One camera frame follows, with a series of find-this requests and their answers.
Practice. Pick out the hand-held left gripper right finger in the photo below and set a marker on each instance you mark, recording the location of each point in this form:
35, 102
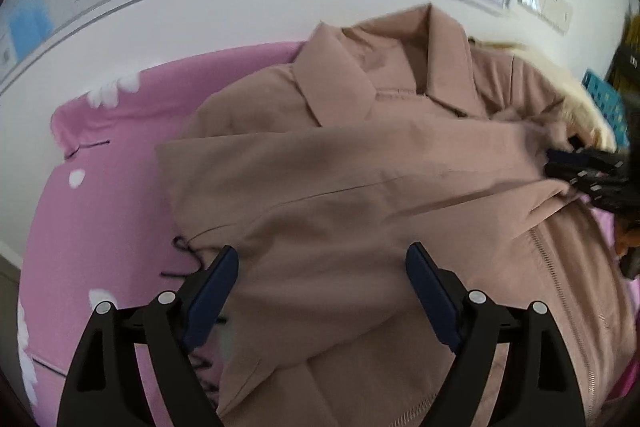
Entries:
432, 302

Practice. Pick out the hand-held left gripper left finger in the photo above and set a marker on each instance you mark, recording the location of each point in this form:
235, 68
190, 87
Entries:
210, 297

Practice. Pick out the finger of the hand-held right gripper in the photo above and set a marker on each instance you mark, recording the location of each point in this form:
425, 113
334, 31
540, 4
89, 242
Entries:
570, 175
562, 156

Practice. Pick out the dusty pink jacket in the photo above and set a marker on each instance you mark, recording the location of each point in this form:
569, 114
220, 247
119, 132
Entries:
350, 182

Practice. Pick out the person's right hand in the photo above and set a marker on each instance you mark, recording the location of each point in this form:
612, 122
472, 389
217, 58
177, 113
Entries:
627, 243

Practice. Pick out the cream cloth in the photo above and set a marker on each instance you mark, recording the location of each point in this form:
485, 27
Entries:
575, 102

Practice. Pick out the blue perforated basket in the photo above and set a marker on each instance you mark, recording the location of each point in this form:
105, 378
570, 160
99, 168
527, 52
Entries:
607, 99

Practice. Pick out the pink floral bedsheet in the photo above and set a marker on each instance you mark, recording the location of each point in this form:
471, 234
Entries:
100, 207

